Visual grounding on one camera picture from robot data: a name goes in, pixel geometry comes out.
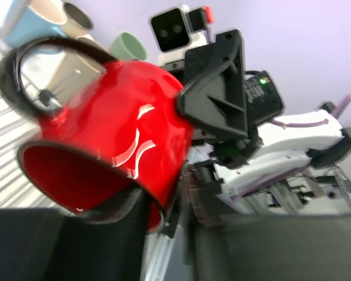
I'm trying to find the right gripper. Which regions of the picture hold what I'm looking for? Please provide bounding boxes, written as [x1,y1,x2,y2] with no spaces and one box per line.
[177,29,260,169]

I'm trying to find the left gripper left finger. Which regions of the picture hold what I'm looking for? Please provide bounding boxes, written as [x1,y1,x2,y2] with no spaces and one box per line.
[0,189,148,280]

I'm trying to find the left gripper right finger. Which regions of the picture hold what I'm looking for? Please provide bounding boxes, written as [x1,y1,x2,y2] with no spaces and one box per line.
[183,165,351,280]

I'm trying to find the red mug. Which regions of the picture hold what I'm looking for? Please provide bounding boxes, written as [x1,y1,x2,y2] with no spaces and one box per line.
[0,36,193,231]

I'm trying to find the light green tumbler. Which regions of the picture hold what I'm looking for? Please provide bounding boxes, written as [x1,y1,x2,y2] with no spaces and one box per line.
[109,32,148,61]

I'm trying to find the cream and brown cup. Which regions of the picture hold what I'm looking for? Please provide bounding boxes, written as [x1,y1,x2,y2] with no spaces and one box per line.
[61,2,94,37]

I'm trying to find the light blue mug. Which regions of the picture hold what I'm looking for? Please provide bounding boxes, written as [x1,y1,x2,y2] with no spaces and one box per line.
[4,0,67,47]

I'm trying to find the beige tumbler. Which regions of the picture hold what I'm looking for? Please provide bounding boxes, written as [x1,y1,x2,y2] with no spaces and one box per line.
[36,45,105,104]

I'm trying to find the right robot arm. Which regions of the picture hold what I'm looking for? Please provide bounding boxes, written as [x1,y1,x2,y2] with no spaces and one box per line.
[158,30,351,215]

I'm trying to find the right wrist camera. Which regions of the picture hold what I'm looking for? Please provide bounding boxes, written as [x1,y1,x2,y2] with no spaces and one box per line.
[149,5,214,66]

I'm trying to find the silver wire dish rack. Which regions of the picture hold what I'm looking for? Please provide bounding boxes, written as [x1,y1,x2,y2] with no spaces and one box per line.
[0,40,57,208]

